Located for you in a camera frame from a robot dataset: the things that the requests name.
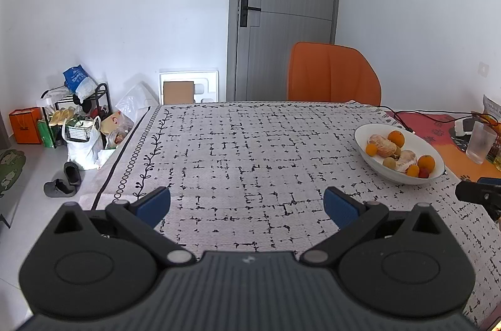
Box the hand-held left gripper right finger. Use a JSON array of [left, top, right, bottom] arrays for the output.
[[299, 186, 445, 269]]

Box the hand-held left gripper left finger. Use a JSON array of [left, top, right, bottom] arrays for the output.
[[49, 186, 197, 269]]

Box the peeled pomelo piece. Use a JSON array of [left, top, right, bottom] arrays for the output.
[[368, 134, 398, 158], [395, 150, 419, 174]]

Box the white oval plate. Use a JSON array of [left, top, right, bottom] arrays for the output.
[[354, 124, 446, 186]]

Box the yellow liquid bottle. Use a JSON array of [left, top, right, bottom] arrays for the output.
[[485, 133, 501, 171]]

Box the clear plastic cup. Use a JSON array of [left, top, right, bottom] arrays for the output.
[[466, 121, 498, 165]]

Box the white charger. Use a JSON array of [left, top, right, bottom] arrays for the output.
[[454, 117, 480, 138]]

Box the printed snack packet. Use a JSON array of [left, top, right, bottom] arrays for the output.
[[482, 94, 501, 127]]

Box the red and orange mat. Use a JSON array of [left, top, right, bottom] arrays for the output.
[[385, 110, 501, 183]]

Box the brown paper bag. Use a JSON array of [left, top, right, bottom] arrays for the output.
[[101, 112, 134, 150]]

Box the black slipper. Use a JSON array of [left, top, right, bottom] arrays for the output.
[[64, 161, 82, 185], [43, 178, 76, 198]]

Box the medium orange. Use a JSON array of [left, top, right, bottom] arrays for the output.
[[387, 130, 406, 148]]

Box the white plastic bag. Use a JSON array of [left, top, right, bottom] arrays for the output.
[[65, 116, 103, 171]]

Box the patterned grey tablecloth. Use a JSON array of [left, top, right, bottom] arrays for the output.
[[78, 101, 501, 331]]

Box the clear plastic bag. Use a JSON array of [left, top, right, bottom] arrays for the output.
[[115, 81, 152, 121]]

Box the brown cardboard sheet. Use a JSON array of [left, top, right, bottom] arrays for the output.
[[163, 81, 195, 105]]

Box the black shoe rack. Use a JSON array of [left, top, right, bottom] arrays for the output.
[[41, 83, 112, 149]]

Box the pair of yellow slippers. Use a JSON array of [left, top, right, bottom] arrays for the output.
[[49, 108, 81, 127]]

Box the orange chair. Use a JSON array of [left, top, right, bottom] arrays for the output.
[[287, 42, 382, 107]]

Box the white foam board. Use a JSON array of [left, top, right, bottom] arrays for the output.
[[158, 70, 220, 106]]

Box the blue and white bag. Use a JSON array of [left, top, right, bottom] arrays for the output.
[[63, 65, 97, 99]]

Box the green rug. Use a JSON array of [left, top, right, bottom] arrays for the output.
[[0, 149, 27, 199]]

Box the orange paper bag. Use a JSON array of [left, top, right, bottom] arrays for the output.
[[8, 107, 43, 145]]

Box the black cable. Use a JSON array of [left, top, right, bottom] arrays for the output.
[[381, 106, 475, 132]]

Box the black door handle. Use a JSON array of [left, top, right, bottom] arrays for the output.
[[239, 0, 262, 28]]

